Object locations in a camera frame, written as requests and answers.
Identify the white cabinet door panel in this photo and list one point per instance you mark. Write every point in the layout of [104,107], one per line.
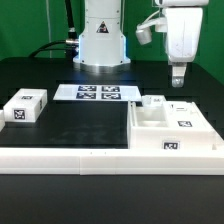
[153,100]
[184,116]

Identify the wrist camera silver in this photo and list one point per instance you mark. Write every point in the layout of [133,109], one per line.
[143,31]

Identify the white cabinet top block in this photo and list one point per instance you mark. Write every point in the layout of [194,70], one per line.
[25,106]

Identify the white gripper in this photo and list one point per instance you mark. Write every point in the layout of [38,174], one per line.
[183,22]

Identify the white L-shaped boundary fence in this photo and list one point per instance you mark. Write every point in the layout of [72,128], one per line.
[17,159]

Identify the white cabinet body box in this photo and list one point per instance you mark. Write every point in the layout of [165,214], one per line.
[148,130]

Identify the small white block left edge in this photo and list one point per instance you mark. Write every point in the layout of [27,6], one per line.
[2,120]

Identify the white marker base plate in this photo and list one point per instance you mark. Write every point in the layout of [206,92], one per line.
[73,92]

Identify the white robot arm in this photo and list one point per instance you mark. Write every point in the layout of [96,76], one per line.
[102,44]

